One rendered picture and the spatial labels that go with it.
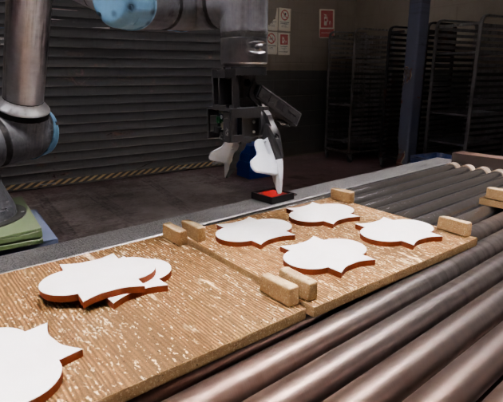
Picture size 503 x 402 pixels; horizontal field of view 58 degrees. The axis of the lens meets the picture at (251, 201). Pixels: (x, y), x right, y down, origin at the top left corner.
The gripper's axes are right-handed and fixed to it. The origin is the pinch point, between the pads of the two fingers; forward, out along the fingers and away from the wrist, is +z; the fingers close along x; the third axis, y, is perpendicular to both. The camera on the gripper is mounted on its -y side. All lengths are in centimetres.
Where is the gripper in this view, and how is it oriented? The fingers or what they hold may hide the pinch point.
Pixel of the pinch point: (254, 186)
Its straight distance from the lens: 80.2
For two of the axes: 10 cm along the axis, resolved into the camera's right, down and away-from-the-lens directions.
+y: -7.9, 1.7, -5.9
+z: 0.0, 9.6, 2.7
